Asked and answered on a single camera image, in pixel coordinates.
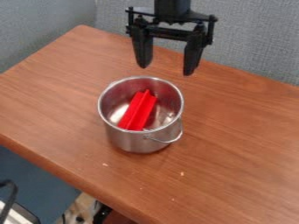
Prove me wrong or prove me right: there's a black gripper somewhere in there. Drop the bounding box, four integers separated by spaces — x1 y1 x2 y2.
125 0 218 76

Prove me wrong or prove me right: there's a wooden table leg base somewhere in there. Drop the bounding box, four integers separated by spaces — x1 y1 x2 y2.
53 192 112 224

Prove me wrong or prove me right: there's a black cable loop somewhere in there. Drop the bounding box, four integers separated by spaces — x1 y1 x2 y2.
0 179 18 224

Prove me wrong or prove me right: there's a grey device under table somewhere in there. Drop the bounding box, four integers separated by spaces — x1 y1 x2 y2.
0 203 41 224

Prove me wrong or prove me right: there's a red plastic block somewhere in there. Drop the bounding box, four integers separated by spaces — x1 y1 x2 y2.
117 89 156 131

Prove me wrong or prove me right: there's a stainless steel metal pot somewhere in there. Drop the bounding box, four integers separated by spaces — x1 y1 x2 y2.
97 76 184 153

